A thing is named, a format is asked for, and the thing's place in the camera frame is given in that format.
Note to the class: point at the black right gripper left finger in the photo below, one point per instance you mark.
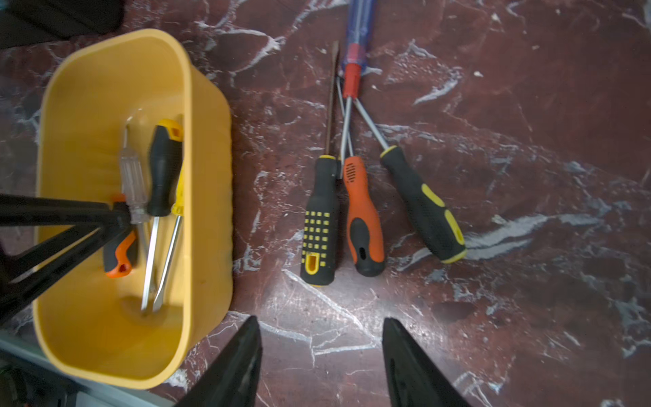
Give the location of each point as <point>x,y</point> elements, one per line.
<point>233,378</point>

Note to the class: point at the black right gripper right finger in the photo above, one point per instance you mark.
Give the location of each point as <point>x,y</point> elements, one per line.
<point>413,379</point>

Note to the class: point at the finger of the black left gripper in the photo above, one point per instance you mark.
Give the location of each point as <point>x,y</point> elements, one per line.
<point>89,226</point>

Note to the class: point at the yellow plastic storage box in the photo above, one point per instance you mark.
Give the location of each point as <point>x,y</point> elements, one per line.
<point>88,324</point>

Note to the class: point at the yellow handle screwdriver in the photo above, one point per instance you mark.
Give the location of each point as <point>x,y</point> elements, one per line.
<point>178,211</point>

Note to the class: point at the black yellow-capped screwdriver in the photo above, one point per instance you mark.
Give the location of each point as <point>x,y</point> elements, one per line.
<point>165,160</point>

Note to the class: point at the small orange grey screwdriver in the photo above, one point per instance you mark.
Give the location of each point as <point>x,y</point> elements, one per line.
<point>120,254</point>

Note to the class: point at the orange black screwdriver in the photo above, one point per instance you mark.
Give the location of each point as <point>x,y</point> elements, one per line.
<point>363,224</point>

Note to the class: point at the black yellow-dotted screwdriver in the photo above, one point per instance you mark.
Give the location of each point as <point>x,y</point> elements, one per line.
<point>320,235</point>

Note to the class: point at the black yellow-striped screwdriver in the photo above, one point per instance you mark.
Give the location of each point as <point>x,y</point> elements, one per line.
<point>429,215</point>

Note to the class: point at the blue red transparent screwdriver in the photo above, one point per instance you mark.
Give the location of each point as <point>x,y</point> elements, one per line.
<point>359,30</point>

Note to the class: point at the black plastic toolbox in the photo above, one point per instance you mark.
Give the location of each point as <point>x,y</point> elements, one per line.
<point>28,22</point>

